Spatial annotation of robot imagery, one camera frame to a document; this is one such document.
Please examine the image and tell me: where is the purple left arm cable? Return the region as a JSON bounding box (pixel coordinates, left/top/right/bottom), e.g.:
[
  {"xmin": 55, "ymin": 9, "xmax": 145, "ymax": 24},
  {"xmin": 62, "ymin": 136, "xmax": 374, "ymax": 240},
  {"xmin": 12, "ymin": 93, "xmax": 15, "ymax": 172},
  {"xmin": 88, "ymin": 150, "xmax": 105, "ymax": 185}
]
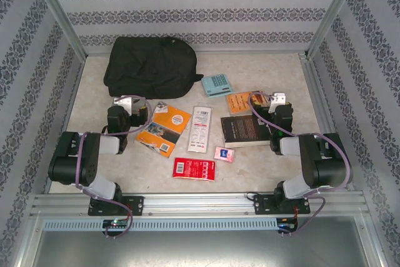
[{"xmin": 74, "ymin": 94, "xmax": 154, "ymax": 238}]

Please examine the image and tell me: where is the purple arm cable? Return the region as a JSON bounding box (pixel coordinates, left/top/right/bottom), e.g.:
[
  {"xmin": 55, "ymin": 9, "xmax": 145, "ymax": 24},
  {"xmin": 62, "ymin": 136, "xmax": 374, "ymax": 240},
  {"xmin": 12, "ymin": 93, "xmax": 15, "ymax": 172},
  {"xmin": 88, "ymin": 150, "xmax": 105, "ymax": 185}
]
[
  {"xmin": 74, "ymin": 94, "xmax": 154, "ymax": 238},
  {"xmin": 247, "ymin": 91, "xmax": 353, "ymax": 236}
]

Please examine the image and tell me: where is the white red packet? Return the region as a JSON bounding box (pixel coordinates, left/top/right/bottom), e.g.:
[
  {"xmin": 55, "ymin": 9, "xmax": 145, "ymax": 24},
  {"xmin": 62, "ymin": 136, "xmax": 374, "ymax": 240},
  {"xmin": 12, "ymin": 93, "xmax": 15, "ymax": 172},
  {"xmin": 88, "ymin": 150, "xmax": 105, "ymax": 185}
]
[{"xmin": 186, "ymin": 105, "xmax": 214, "ymax": 154}]

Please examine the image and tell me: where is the black paperback book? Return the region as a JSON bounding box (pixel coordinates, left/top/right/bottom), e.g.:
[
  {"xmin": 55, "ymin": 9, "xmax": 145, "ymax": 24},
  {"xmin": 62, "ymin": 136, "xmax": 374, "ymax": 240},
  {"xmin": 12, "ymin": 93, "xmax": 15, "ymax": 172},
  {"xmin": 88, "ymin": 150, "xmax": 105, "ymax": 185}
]
[{"xmin": 220, "ymin": 114, "xmax": 278, "ymax": 149}]

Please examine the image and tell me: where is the grey slotted cable duct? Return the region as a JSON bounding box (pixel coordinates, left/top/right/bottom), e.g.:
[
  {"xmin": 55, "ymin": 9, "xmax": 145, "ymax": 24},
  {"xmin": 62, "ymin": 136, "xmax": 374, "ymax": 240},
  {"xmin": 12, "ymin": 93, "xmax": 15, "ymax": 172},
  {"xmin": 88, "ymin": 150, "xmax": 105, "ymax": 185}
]
[{"xmin": 42, "ymin": 218, "xmax": 298, "ymax": 232}]

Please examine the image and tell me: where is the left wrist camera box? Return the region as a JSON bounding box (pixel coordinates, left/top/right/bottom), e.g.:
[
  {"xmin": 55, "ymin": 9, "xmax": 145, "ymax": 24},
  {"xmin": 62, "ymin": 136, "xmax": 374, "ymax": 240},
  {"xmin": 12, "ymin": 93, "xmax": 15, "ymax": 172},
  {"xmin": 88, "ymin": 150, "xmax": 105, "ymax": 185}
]
[{"xmin": 112, "ymin": 95, "xmax": 141, "ymax": 114}]

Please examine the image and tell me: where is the pink tissue pack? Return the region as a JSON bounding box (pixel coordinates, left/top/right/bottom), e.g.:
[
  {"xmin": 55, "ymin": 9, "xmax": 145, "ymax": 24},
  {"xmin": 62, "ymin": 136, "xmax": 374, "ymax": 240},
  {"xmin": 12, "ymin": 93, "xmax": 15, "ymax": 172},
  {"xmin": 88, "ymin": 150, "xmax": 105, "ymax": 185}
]
[{"xmin": 214, "ymin": 146, "xmax": 236, "ymax": 164}]

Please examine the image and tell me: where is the orange Huckleberry Finn paperback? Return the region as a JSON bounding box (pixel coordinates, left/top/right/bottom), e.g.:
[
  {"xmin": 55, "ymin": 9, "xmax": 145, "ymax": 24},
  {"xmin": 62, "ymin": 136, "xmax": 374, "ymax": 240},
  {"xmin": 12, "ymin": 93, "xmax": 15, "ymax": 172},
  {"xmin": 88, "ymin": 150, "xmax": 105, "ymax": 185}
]
[{"xmin": 226, "ymin": 91, "xmax": 270, "ymax": 115}]

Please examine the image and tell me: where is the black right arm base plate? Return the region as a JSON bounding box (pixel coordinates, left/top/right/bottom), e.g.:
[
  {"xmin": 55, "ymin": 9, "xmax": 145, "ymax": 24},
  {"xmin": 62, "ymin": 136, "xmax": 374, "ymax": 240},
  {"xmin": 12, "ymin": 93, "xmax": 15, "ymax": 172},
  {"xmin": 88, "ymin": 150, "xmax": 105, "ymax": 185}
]
[{"xmin": 252, "ymin": 194, "xmax": 312, "ymax": 216}]

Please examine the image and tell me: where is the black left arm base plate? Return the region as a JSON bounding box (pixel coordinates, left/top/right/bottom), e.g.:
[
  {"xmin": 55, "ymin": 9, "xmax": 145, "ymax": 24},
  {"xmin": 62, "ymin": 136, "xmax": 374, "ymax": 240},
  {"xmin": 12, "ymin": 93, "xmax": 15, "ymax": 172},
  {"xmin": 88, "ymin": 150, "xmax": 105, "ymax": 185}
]
[{"xmin": 88, "ymin": 196, "xmax": 145, "ymax": 216}]

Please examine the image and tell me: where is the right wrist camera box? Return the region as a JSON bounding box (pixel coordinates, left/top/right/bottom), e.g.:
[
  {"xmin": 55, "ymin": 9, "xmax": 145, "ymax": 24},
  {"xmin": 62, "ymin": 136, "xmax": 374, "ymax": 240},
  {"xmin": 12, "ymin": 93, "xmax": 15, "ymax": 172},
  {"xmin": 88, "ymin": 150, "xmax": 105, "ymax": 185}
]
[{"xmin": 268, "ymin": 92, "xmax": 288, "ymax": 113}]

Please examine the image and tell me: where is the red package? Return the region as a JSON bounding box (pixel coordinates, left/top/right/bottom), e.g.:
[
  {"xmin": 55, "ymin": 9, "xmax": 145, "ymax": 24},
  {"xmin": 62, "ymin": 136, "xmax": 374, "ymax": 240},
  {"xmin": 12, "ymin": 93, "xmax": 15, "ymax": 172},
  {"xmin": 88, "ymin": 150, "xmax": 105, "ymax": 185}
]
[{"xmin": 172, "ymin": 157, "xmax": 216, "ymax": 183}]

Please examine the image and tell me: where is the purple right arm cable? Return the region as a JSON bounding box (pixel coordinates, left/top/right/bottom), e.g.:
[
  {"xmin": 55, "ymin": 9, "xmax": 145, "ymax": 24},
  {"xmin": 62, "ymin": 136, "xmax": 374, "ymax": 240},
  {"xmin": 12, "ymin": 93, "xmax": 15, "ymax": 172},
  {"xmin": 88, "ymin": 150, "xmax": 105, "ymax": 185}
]
[{"xmin": 247, "ymin": 91, "xmax": 353, "ymax": 236}]

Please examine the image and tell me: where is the aluminium frame post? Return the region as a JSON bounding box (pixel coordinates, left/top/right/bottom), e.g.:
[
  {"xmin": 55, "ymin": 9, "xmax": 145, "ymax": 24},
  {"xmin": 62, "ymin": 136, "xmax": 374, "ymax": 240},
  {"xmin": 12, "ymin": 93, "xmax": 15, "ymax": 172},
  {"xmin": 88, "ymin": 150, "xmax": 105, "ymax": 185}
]
[
  {"xmin": 26, "ymin": 0, "xmax": 88, "ymax": 59},
  {"xmin": 305, "ymin": 0, "xmax": 366, "ymax": 59}
]

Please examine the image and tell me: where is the light blue calculator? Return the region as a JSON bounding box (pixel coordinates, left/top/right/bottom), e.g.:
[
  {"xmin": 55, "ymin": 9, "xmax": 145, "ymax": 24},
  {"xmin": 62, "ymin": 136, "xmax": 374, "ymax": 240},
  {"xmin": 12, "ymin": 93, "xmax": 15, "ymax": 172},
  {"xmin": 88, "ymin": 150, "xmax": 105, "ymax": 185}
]
[{"xmin": 201, "ymin": 74, "xmax": 233, "ymax": 98}]

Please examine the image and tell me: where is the aluminium side rail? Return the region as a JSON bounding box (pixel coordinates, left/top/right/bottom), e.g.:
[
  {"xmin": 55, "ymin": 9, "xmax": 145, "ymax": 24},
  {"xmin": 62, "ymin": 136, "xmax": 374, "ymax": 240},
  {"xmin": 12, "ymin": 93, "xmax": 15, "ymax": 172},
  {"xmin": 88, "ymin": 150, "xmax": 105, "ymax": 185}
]
[
  {"xmin": 298, "ymin": 53, "xmax": 357, "ymax": 192},
  {"xmin": 42, "ymin": 56, "xmax": 87, "ymax": 193}
]

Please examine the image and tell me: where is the grey metal panel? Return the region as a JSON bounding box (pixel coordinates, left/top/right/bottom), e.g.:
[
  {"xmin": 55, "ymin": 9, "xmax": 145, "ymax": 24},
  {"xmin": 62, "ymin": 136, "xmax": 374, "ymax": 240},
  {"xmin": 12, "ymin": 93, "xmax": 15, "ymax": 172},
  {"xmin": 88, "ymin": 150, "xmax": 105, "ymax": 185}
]
[{"xmin": 29, "ymin": 229, "xmax": 387, "ymax": 267}]

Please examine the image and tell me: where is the aluminium back rail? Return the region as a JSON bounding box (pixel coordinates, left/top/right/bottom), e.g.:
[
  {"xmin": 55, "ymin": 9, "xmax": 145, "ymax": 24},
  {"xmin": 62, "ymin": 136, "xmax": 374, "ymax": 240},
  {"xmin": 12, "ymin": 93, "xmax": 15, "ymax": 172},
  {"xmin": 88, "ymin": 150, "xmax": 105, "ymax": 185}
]
[{"xmin": 83, "ymin": 48, "xmax": 309, "ymax": 58}]

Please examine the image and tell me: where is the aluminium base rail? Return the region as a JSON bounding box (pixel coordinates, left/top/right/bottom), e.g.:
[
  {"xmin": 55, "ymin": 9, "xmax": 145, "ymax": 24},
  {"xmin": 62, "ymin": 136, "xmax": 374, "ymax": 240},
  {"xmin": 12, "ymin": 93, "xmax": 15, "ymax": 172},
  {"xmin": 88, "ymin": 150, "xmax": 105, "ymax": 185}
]
[{"xmin": 31, "ymin": 193, "xmax": 366, "ymax": 218}]

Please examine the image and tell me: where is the black fabric backpack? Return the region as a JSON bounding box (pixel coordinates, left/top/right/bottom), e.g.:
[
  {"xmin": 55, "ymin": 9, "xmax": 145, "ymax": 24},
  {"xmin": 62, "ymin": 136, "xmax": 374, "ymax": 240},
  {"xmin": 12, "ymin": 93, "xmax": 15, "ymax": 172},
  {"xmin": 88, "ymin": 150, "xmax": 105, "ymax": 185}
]
[{"xmin": 103, "ymin": 36, "xmax": 204, "ymax": 100}]

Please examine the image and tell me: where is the small circuit board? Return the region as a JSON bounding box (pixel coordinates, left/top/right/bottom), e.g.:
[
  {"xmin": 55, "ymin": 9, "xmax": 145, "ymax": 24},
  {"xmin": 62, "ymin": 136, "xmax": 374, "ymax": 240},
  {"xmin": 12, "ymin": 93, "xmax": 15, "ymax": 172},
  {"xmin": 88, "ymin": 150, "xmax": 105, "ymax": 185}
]
[
  {"xmin": 102, "ymin": 219, "xmax": 129, "ymax": 229},
  {"xmin": 276, "ymin": 218, "xmax": 298, "ymax": 229}
]

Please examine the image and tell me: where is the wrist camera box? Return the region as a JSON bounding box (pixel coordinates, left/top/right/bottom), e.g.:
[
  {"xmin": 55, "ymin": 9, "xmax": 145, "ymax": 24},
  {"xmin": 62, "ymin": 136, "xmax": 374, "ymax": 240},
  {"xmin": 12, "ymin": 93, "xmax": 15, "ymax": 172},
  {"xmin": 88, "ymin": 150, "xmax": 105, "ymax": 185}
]
[
  {"xmin": 112, "ymin": 95, "xmax": 141, "ymax": 114},
  {"xmin": 268, "ymin": 92, "xmax": 288, "ymax": 113}
]

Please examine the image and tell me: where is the orange photo-cover textbook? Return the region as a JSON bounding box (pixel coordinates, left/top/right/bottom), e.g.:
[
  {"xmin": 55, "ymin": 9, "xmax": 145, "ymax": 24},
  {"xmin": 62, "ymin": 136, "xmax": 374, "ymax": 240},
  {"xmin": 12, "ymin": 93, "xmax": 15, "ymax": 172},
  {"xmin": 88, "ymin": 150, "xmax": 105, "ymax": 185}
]
[{"xmin": 134, "ymin": 101, "xmax": 192, "ymax": 158}]

